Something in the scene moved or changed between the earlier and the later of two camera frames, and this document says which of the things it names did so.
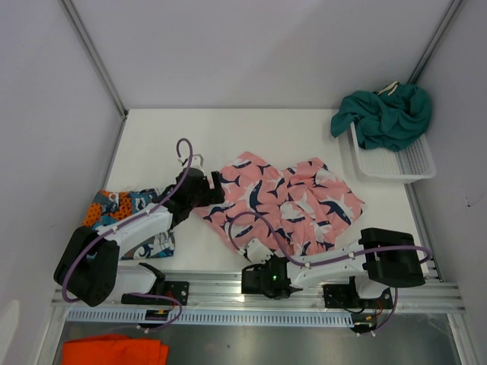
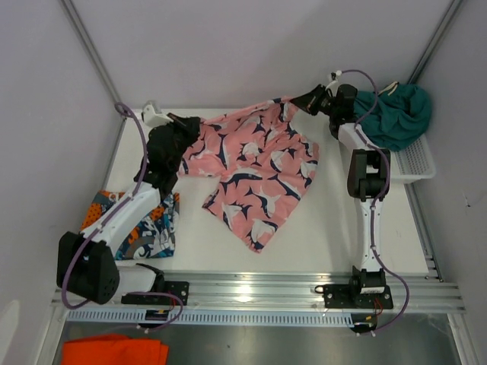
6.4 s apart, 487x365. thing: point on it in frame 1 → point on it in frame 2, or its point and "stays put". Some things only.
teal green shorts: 389,119 stays put
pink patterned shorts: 302,204 → 266,160
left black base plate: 179,289 stays put
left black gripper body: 205,196 → 184,137
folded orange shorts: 114,350 stays put
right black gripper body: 265,265 → 320,102
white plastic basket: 415,161 stays put
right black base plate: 347,296 stays put
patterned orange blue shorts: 107,209 stays put
